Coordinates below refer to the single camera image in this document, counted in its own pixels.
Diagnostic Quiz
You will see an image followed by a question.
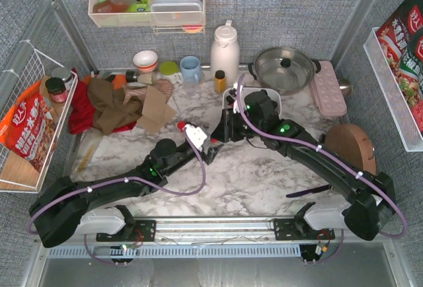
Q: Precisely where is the white plastic storage basket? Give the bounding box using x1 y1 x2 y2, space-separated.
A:
222 87 282 118

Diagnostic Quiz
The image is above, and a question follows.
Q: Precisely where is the white thermos jug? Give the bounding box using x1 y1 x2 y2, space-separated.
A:
210 20 240 86

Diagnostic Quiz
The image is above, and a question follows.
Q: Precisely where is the steel pot with lid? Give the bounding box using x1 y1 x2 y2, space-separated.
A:
248 47 322 95

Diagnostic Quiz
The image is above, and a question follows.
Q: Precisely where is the black bottle cap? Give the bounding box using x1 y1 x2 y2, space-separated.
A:
125 70 138 83

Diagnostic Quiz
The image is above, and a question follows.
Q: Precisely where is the clear glass cup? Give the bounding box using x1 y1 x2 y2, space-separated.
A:
183 83 198 97

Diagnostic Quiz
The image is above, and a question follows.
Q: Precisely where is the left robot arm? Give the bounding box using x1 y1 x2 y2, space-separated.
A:
26 138 221 248

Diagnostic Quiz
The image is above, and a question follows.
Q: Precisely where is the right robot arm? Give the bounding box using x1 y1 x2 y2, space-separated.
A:
211 89 395 241

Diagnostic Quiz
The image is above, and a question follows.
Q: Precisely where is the red lid jar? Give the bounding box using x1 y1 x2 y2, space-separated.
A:
45 77 68 103

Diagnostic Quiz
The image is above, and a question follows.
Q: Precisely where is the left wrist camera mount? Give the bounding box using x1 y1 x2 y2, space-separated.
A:
183 124 208 151

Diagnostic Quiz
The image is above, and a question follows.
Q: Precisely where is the white right wall basket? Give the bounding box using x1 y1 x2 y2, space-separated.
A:
363 27 422 152

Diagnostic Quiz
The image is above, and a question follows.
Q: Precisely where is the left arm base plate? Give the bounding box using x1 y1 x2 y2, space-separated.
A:
96 220 157 243

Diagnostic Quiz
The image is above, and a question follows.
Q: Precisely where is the brown cloth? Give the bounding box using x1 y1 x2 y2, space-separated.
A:
87 79 143 136

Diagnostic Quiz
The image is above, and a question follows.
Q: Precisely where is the round wooden cutting board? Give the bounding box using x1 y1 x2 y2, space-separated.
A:
324 124 377 175

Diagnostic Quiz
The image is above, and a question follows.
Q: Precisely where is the clear plastic food container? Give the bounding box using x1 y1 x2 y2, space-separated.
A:
149 0 203 26

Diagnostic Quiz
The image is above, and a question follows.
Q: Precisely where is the striped pink towel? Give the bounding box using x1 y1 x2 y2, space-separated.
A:
122 79 173 104

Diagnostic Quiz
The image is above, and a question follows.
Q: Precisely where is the red seasoning packet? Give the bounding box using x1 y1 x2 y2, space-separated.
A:
376 0 422 131

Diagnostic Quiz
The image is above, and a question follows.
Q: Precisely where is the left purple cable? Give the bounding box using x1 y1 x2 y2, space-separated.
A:
26 134 208 265

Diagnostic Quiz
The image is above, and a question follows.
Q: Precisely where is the brown cardboard piece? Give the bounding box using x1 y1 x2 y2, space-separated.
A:
137 86 176 134

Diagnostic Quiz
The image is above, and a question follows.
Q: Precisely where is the silver lid jar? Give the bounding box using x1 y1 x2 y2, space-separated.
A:
51 67 73 91

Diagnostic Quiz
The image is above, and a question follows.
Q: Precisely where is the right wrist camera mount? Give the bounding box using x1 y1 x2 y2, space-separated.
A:
232 83 244 114

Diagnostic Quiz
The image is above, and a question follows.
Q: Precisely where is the purple cable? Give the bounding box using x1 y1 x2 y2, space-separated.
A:
236 74 408 265
26 134 208 265

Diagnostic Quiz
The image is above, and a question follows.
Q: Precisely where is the red coffee capsule top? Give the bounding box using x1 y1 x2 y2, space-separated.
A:
177 122 186 131

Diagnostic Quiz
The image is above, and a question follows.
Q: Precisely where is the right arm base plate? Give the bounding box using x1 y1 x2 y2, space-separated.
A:
269 218 335 241

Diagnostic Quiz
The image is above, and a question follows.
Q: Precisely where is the white wire side basket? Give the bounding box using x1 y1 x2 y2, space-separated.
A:
1 40 78 193

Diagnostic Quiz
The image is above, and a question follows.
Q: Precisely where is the orange snack bag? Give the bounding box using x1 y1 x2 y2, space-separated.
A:
1 81 56 172

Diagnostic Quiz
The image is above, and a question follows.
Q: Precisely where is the purple knife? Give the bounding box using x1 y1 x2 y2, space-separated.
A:
286 185 332 198

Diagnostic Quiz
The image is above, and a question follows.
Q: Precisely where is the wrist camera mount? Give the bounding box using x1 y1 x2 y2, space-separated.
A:
232 83 244 114
183 124 208 151

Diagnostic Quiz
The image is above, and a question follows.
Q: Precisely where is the steel ladle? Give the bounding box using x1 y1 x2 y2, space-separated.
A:
338 78 352 98

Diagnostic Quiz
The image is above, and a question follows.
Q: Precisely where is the cream wall basket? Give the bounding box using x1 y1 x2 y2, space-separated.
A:
88 0 206 32

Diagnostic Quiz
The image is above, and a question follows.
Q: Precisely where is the green lid cup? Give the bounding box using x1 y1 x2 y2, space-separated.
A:
159 61 183 84

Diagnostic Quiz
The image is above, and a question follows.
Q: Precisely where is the orange striped bowl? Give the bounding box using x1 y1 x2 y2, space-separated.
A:
132 50 158 72

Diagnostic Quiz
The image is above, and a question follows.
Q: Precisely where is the orange juice bottle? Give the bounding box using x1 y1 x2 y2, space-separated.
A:
214 70 226 93

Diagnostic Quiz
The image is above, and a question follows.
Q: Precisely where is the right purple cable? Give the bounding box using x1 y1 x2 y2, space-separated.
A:
236 74 408 265

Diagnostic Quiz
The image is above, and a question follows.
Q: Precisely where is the blue mug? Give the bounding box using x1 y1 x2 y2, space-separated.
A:
180 56 203 83

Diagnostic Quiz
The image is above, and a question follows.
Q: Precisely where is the pink egg tray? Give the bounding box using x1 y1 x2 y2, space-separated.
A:
310 60 347 117

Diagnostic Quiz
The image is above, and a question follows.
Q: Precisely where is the red cloth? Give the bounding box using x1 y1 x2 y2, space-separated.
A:
68 75 136 134

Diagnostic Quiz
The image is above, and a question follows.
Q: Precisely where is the orange plate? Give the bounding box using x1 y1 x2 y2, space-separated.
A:
111 74 127 90

